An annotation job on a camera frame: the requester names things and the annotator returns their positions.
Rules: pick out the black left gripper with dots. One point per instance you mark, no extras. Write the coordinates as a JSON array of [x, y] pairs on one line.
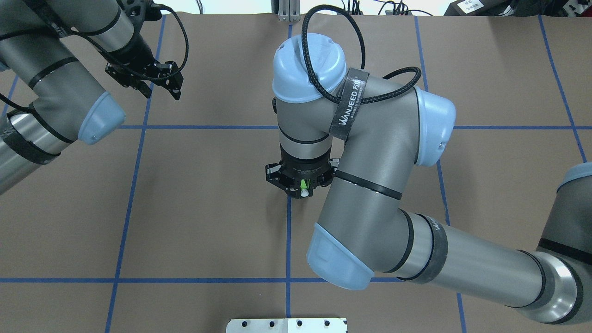
[[135, 50]]

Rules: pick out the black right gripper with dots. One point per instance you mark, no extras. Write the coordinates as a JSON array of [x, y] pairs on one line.
[[303, 169]]

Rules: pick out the green marker pen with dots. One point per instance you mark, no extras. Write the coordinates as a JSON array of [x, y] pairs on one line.
[[304, 188]]

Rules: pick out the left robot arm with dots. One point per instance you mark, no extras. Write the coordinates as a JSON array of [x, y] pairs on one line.
[[70, 104]]

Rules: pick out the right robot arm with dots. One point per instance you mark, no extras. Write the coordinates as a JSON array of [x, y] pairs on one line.
[[363, 135]]

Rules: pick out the brown paper table mat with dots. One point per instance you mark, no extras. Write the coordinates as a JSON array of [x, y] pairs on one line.
[[168, 224]]

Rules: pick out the aluminium frame post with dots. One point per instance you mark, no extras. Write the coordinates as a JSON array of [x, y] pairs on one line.
[[287, 11]]

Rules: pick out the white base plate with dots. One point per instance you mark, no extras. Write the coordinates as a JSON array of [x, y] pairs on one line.
[[288, 325]]

